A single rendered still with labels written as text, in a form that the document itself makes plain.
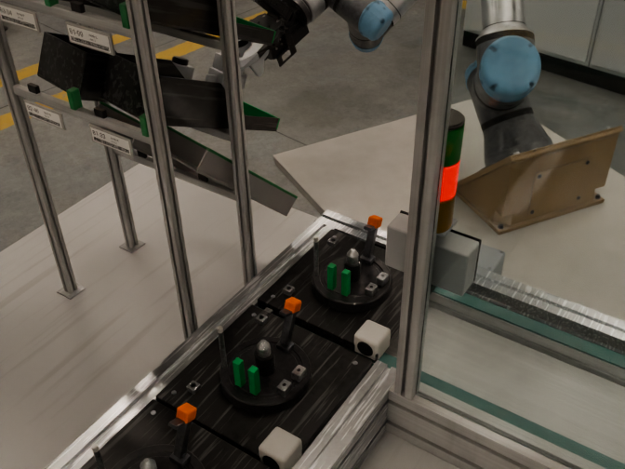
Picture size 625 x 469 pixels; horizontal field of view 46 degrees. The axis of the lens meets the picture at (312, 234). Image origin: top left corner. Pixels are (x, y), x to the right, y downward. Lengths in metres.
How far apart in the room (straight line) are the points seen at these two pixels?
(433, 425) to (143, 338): 0.56
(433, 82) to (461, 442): 0.56
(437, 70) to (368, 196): 0.93
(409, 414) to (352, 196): 0.69
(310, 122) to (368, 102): 0.37
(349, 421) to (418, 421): 0.11
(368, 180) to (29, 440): 0.95
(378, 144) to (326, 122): 1.88
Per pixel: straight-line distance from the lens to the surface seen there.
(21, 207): 3.42
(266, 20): 1.53
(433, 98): 0.83
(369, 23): 1.56
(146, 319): 1.44
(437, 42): 0.80
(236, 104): 1.18
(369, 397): 1.14
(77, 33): 1.09
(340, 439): 1.09
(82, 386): 1.35
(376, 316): 1.24
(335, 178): 1.78
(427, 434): 1.18
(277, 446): 1.05
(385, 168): 1.81
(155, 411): 1.13
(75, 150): 3.76
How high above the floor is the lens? 1.83
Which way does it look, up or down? 38 degrees down
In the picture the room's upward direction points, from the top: 1 degrees counter-clockwise
